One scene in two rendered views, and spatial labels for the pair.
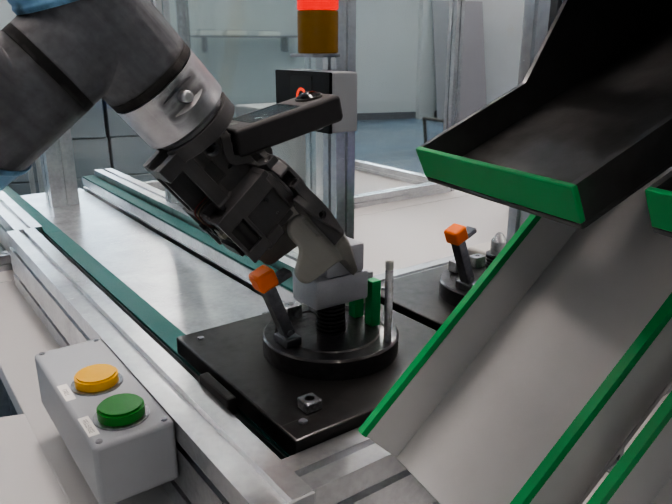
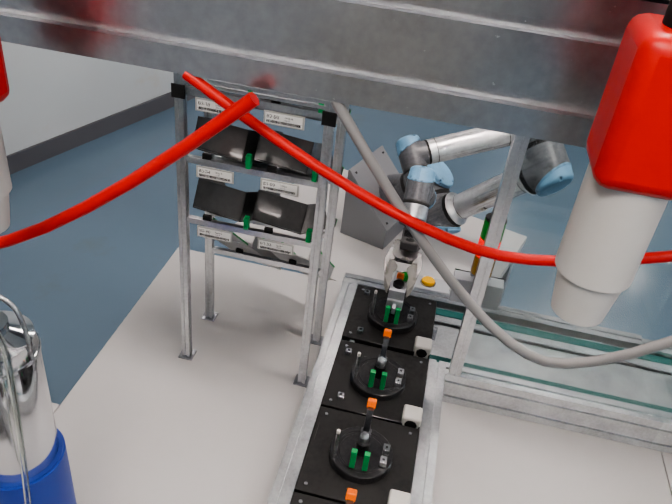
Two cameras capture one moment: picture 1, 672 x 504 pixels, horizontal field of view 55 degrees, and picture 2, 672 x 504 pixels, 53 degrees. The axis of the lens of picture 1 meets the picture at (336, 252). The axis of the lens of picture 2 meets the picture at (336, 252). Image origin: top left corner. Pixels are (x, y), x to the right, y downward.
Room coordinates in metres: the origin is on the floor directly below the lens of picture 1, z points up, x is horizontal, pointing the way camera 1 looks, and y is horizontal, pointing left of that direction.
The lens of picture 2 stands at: (1.50, -1.18, 2.17)
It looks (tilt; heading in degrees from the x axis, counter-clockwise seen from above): 34 degrees down; 134
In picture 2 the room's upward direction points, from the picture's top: 7 degrees clockwise
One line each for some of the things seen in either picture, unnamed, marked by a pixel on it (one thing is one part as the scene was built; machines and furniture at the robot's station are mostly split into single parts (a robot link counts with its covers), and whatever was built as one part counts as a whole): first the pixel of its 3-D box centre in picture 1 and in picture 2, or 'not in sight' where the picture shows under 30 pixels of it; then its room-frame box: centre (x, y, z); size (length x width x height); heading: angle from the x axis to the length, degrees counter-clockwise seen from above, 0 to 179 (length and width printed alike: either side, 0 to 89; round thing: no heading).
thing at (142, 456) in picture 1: (100, 410); (426, 290); (0.55, 0.23, 0.93); 0.21 x 0.07 x 0.06; 36
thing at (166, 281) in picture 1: (223, 306); (492, 362); (0.87, 0.16, 0.91); 0.84 x 0.28 x 0.10; 36
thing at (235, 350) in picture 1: (330, 355); (391, 320); (0.61, 0.01, 0.96); 0.24 x 0.24 x 0.02; 36
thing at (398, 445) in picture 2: not in sight; (363, 444); (0.91, -0.40, 1.01); 0.24 x 0.24 x 0.13; 36
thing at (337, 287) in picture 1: (338, 263); (396, 294); (0.62, 0.00, 1.06); 0.08 x 0.04 x 0.07; 126
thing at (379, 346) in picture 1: (330, 338); (392, 314); (0.61, 0.01, 0.98); 0.14 x 0.14 x 0.02
